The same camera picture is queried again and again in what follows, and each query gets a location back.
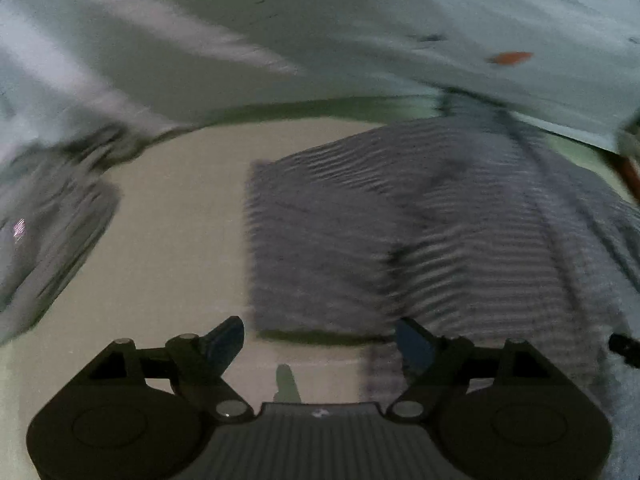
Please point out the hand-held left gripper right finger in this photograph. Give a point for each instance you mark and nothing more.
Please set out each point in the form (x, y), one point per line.
(412, 345)

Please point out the blue plaid shirt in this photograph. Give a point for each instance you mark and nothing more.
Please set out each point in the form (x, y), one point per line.
(350, 235)

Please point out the carrot printed light blanket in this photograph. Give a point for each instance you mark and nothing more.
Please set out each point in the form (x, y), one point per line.
(300, 20)

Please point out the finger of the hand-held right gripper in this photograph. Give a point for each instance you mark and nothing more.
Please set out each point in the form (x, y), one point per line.
(625, 346)

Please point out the grey cloth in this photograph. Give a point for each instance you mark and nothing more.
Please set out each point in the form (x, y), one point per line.
(50, 240)

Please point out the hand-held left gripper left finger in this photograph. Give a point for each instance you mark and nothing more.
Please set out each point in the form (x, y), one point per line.
(222, 345)

